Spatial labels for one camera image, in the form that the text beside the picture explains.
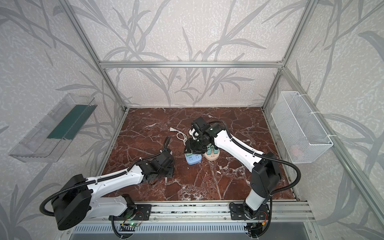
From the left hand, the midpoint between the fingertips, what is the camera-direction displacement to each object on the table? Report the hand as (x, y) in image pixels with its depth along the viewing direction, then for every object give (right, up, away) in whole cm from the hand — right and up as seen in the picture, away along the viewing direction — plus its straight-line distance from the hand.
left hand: (175, 165), depth 85 cm
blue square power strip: (+11, +3, +4) cm, 12 cm away
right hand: (+8, +12, -7) cm, 16 cm away
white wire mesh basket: (+58, +19, -25) cm, 66 cm away
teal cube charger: (+24, +7, +5) cm, 26 cm away
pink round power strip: (+22, +4, +6) cm, 23 cm away
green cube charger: (+7, +5, +5) cm, 10 cm away
